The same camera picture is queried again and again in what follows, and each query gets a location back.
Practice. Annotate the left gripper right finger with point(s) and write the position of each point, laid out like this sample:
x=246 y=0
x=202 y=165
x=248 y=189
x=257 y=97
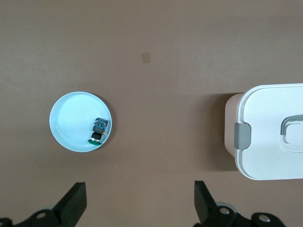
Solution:
x=206 y=208

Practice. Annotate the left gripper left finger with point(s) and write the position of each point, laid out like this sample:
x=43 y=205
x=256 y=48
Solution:
x=71 y=208

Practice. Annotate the white lunch box grey clips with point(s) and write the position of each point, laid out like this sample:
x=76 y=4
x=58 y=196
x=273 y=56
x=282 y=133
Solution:
x=260 y=118

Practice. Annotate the light blue round plate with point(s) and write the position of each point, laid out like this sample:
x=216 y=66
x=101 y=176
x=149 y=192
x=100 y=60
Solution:
x=71 y=118

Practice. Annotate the brown tape patch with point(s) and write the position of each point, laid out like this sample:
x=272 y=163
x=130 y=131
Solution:
x=146 y=58

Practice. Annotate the green push-button switch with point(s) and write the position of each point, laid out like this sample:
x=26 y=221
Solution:
x=98 y=128

